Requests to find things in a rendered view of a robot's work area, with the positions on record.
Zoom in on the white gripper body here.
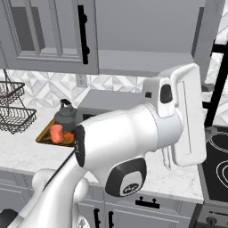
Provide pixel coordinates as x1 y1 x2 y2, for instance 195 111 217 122
159 62 208 167

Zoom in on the dark grey kettle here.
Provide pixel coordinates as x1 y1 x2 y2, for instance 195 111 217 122
53 98 78 133

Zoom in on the golden brown tray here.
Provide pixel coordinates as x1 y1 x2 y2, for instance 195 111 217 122
35 118 77 148

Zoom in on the grey glass-pane cabinet door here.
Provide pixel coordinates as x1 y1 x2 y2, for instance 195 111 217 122
0 0 100 76

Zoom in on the black hob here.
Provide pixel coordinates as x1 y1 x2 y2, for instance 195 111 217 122
197 124 228 207

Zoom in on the grey microwave oven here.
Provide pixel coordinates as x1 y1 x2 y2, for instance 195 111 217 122
75 88 147 126

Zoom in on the grey drawer front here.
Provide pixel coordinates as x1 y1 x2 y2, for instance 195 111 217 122
102 191 198 220

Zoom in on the grey base cupboard door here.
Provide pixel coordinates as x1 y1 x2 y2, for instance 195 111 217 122
77 199 105 228
104 208 192 228

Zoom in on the orange round item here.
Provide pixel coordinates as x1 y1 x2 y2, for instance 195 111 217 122
63 132 76 143

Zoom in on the orange cup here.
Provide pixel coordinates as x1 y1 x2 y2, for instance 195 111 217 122
49 124 65 144

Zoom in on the grey base cupboard front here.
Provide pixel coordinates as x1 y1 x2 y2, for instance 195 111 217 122
0 169 36 216

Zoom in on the black shelf frame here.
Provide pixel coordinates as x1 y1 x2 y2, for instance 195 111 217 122
202 40 228 127

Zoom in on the black drawer handle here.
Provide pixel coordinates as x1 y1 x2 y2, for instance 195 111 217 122
134 198 161 209

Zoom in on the grey wall cabinet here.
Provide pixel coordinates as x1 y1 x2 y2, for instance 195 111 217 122
94 0 207 78

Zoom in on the white wall outlet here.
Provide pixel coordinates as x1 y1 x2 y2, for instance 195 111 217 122
75 73 89 89

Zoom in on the short black cupboard handle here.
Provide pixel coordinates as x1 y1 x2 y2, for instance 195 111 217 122
107 210 116 228
93 208 102 228

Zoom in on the long black door handle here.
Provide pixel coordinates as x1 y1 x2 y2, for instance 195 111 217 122
77 4 91 66

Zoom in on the black wire basket stand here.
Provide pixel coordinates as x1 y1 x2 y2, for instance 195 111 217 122
0 69 38 135

